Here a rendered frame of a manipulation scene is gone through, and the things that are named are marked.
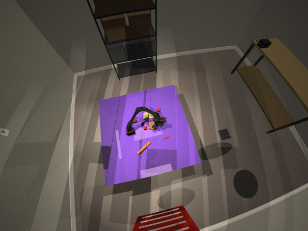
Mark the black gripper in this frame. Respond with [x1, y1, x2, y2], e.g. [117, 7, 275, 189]
[152, 122, 159, 129]

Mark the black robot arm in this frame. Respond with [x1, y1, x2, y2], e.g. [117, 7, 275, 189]
[126, 106, 165, 132]

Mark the tan rectangular board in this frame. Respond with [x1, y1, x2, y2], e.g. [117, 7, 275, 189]
[143, 112, 154, 119]

